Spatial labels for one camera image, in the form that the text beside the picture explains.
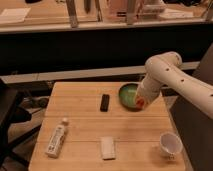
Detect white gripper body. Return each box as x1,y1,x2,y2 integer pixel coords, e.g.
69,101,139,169
135,79,162,109

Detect red pepper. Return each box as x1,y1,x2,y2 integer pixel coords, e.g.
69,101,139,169
136,99,144,109

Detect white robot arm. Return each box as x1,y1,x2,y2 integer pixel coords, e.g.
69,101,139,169
134,52,213,119

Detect white ceramic cup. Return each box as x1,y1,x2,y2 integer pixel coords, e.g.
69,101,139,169
159,132,183,158

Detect green bowl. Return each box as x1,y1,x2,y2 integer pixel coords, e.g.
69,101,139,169
118,83,143,111

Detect black rectangular block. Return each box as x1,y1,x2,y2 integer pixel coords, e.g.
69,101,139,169
100,94,110,112

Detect wooden table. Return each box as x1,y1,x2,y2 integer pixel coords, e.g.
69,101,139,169
29,82,185,171

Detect dark chair at right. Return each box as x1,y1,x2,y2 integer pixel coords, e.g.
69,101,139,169
170,43,213,171

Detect white sponge block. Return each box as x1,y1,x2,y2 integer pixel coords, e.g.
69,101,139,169
101,137,116,160

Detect white bottle with label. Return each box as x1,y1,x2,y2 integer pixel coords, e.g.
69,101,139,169
45,118,69,158

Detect white paper sheet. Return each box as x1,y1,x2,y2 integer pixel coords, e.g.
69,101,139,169
0,8,30,24

